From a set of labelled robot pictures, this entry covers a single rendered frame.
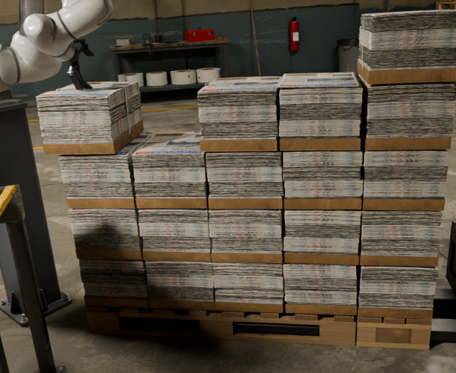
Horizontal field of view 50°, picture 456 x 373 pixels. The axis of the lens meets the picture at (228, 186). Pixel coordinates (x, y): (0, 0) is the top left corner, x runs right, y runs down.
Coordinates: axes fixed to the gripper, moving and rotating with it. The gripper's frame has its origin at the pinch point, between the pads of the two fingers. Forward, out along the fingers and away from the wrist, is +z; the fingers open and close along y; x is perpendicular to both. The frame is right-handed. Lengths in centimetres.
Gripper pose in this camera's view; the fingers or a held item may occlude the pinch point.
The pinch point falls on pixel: (88, 70)
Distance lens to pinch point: 208.4
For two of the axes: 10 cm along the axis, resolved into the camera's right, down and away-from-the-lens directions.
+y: -0.2, 9.9, -1.2
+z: 1.5, 1.2, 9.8
